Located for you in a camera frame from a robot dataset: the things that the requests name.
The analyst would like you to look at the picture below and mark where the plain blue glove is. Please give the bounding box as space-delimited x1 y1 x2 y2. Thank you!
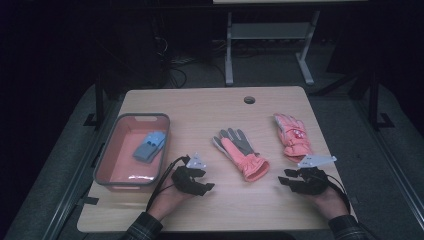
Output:
150 130 167 162

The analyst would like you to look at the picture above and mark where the pink glove with red print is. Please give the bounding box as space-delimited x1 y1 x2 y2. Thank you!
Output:
273 112 315 164

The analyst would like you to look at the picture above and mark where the pink glove with grey palm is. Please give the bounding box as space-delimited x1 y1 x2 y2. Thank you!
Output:
212 127 271 183

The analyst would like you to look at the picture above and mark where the metal frame rail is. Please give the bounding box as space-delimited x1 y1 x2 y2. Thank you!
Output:
353 99 424 223
42 99 118 240

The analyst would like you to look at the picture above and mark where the person's left hand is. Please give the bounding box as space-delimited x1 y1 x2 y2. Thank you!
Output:
147 172 194 222

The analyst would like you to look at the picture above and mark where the person's right hand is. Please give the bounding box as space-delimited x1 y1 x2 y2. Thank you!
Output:
306 184 350 221

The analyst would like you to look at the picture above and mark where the white metal desk frame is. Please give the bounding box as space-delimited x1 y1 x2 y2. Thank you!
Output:
224 9 322 87

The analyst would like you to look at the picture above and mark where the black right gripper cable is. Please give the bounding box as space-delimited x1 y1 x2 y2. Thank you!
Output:
318 171 352 214

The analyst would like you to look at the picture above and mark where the bundle of floor cables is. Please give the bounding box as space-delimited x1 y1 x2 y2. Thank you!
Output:
151 31 228 88

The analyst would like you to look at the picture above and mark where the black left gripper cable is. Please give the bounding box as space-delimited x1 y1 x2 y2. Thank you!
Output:
145 154 192 212

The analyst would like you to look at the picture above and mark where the black stand post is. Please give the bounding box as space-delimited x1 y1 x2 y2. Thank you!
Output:
367 64 396 131
83 71 107 130

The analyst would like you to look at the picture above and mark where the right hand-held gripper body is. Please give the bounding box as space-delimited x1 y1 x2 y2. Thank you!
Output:
292 153 338 197

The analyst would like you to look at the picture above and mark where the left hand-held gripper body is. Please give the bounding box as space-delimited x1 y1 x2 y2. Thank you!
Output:
171 152 208 197

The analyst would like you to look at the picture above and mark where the blue glove with dots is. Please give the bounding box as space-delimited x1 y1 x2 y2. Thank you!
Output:
132 131 164 164

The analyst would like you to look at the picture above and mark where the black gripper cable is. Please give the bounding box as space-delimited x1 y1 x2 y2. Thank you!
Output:
318 171 352 214
145 154 192 212

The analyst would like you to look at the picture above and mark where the pink basket with grey rim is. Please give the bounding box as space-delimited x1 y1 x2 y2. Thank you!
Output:
93 112 172 194

